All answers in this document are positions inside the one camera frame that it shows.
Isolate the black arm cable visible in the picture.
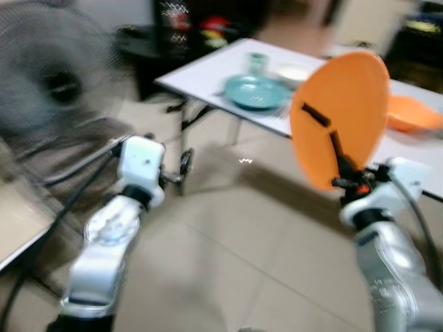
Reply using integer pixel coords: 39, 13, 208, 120
0, 142, 132, 331
388, 173, 442, 281

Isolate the black desk with shelves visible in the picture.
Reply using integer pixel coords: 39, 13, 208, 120
383, 0, 443, 92

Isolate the white folding table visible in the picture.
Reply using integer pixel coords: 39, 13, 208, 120
155, 37, 443, 203

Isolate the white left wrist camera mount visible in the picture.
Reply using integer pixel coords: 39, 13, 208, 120
116, 136, 167, 207

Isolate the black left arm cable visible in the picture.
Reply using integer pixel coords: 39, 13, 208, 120
0, 142, 132, 331

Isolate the green cup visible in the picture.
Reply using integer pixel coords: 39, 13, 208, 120
247, 53, 268, 76

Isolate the orange plastic bowl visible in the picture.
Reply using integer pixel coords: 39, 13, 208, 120
386, 94, 443, 134

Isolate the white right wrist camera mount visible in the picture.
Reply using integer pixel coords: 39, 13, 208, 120
341, 157, 428, 226

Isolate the beige board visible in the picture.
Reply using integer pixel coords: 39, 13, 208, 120
0, 178, 57, 272

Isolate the grey standing fan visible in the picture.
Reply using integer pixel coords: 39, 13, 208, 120
0, 0, 134, 142

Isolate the orange plastic plate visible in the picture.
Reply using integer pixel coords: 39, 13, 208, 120
289, 50, 391, 192

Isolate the black stand with colourful items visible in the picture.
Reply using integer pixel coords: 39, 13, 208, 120
114, 0, 272, 101

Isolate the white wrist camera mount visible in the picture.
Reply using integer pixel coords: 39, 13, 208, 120
116, 136, 167, 207
341, 157, 428, 226

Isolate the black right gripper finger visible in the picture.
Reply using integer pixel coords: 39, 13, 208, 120
329, 130, 347, 174
302, 102, 332, 129

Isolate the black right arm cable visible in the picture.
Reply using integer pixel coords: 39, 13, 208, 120
388, 173, 442, 281

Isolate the teal plate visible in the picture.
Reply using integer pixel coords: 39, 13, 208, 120
222, 73, 292, 112

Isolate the white ceramic bowl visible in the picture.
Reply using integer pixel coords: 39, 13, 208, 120
273, 62, 313, 88

